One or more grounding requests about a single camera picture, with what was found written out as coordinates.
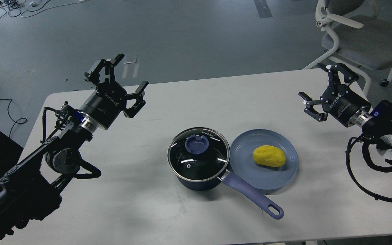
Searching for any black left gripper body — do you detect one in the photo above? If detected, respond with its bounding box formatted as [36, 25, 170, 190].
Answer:
[80, 82, 128, 130]

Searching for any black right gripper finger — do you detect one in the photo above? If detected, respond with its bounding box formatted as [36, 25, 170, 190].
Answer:
[317, 63, 359, 96]
[298, 92, 330, 121]

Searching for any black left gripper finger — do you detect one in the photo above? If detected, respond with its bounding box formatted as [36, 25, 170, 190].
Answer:
[123, 81, 149, 118]
[84, 54, 125, 88]

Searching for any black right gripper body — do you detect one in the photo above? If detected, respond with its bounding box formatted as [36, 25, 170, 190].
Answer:
[326, 84, 371, 127]

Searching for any yellow potato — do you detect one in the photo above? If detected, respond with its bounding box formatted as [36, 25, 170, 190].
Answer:
[252, 145, 286, 167]

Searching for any glass pot lid blue knob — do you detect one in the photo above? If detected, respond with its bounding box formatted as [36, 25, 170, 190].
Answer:
[167, 127, 230, 182]

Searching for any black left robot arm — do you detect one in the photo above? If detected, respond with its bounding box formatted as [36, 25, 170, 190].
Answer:
[0, 54, 148, 241]

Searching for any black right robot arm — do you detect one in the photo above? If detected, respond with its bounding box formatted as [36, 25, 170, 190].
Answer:
[299, 63, 392, 203]

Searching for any grey white office chair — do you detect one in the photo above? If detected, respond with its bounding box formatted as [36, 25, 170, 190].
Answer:
[305, 0, 392, 94]

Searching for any blue round plate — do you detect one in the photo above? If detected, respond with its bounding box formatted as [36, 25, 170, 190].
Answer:
[230, 129, 298, 191]

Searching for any dark blue saucepan purple handle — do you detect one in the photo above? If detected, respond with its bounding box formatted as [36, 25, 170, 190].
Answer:
[175, 160, 284, 219]

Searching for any cable bundle on floor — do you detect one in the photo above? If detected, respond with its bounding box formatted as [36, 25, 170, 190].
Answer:
[0, 0, 87, 22]

